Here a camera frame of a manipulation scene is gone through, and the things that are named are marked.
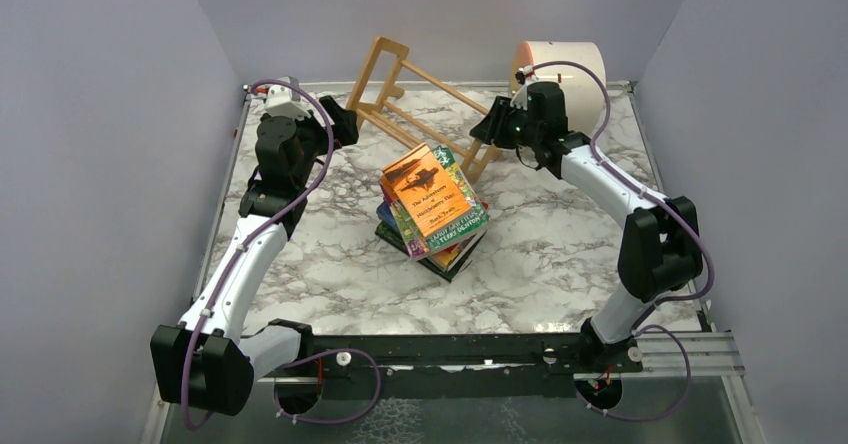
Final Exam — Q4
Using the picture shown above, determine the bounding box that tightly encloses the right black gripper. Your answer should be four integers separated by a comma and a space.
469, 97, 540, 151

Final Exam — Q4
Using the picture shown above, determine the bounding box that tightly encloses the wooden book rack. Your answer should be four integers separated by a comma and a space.
347, 36, 503, 182

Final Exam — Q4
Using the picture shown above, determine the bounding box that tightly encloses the orange Huckleberry Finn book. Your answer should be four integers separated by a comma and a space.
382, 144, 475, 237

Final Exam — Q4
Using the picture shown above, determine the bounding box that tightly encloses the green 104-storey treehouse book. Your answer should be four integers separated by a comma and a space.
425, 145, 490, 254

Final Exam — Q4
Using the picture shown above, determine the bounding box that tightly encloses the orange 78-storey treehouse book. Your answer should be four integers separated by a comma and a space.
428, 232, 485, 271

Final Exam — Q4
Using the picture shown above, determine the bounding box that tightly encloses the purple 117-storey treehouse book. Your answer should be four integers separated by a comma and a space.
379, 177, 431, 260

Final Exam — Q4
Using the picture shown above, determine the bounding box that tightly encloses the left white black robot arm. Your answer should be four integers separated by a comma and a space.
150, 96, 359, 416

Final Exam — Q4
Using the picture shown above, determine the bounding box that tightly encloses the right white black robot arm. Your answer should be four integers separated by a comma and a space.
469, 82, 704, 371

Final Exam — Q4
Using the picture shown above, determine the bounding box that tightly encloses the blue sunset cover book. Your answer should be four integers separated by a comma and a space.
376, 202, 400, 234

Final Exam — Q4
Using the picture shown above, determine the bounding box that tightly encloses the white cylindrical drum box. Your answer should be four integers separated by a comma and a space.
510, 41, 606, 136

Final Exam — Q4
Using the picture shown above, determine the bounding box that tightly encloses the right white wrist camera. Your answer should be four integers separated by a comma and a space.
510, 64, 539, 110

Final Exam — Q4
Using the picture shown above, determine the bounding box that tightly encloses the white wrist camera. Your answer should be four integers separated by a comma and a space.
510, 64, 539, 110
265, 84, 312, 121

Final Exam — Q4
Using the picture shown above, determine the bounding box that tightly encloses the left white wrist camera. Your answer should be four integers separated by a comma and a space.
265, 84, 312, 121

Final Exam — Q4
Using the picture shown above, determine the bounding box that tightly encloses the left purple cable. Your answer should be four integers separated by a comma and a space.
180, 79, 383, 432

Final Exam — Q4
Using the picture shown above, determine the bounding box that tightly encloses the purple cable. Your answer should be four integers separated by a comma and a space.
180, 79, 383, 432
523, 60, 717, 424

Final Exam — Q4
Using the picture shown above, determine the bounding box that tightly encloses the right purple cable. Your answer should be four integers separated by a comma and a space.
523, 60, 717, 424

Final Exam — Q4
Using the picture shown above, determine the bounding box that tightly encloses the aluminium table frame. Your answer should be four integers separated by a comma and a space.
139, 79, 770, 444

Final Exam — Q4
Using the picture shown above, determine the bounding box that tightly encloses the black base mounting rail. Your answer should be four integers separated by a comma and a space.
269, 333, 643, 400

